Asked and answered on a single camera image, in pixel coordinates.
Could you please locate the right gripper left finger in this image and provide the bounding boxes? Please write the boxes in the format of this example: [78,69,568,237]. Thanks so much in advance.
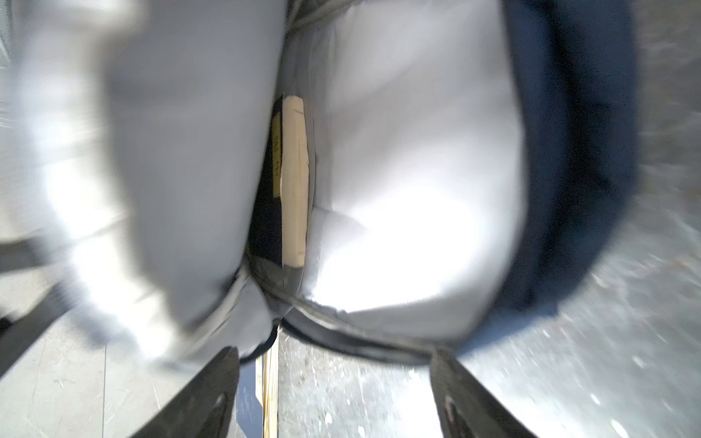
[133,347,240,438]

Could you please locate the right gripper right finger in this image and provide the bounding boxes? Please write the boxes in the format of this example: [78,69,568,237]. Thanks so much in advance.
[429,350,536,438]

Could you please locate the blue book yellow label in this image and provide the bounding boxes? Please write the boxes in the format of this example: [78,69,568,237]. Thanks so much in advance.
[235,328,280,438]
[248,96,310,268]

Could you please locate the navy blue student backpack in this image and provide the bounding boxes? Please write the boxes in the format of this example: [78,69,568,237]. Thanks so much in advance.
[7,1,637,362]

